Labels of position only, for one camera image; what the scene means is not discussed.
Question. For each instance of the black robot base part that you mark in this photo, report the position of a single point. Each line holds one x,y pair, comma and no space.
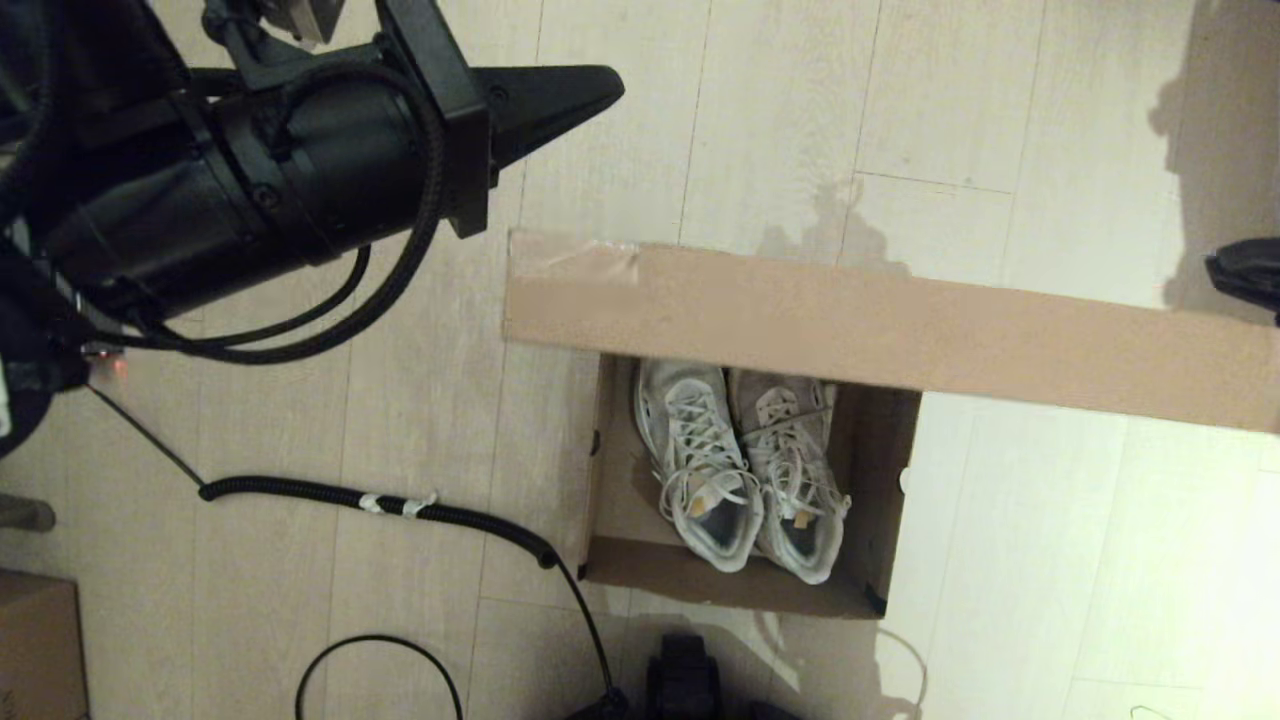
684,680

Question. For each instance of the brown cardboard shoe box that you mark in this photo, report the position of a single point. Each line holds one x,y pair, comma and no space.
900,330

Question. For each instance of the white lace-up sneaker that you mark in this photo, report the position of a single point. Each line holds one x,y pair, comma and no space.
800,470
700,470

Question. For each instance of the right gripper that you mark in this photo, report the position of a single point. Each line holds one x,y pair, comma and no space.
1250,275

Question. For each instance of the grey furniture foot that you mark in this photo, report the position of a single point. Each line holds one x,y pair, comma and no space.
25,514

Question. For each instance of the small brown cardboard carton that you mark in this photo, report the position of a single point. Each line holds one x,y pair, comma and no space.
40,650

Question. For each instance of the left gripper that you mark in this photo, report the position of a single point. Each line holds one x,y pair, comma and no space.
280,170

